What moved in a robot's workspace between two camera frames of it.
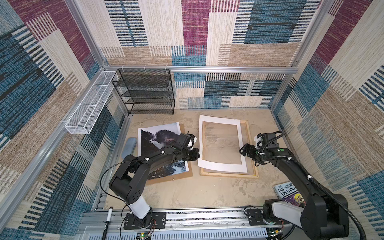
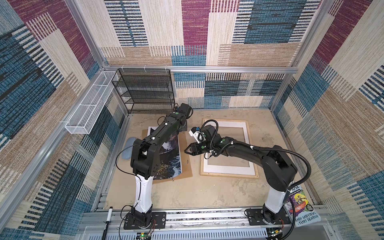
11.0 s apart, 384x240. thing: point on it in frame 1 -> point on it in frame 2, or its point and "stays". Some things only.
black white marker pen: [106, 226] stays
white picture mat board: [203, 163] -> [223, 169]
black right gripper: [250, 153] -> [194, 148]
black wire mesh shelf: [145, 91] stays
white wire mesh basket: [87, 112] stays
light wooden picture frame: [252, 172] stays
